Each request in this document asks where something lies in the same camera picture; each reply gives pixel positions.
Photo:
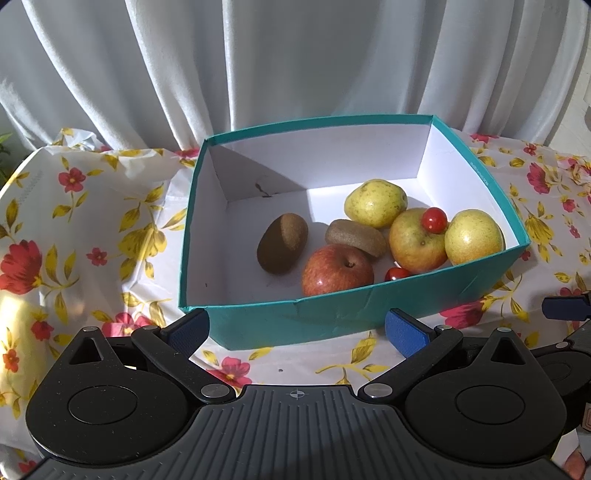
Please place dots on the green potted plant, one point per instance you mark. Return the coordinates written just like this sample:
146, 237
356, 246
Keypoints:
4, 153

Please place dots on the red cherry tomato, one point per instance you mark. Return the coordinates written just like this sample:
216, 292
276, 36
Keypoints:
397, 273
434, 220

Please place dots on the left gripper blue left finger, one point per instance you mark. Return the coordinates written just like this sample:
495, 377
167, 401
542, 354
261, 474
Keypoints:
169, 349

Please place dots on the yellow-red apple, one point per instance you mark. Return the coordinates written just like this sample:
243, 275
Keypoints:
414, 248

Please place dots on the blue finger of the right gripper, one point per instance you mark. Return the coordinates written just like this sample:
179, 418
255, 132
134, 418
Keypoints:
567, 308

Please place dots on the floral plastic tablecloth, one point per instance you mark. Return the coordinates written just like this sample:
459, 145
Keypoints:
93, 237

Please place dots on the red apple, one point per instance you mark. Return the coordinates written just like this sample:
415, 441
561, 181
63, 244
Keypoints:
335, 268

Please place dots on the teal cardboard box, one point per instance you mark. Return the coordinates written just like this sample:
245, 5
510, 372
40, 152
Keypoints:
247, 178

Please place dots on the small brown kiwi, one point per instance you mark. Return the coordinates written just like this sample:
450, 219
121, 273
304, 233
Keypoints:
368, 239

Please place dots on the person's right hand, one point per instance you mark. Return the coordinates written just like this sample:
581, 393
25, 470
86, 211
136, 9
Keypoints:
576, 465

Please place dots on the large brown kiwi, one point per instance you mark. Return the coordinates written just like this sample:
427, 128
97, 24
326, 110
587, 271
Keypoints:
282, 244

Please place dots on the white curtain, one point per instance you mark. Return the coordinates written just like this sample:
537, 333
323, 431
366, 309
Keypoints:
170, 73

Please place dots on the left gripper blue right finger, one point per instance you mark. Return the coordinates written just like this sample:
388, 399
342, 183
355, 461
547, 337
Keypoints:
426, 350

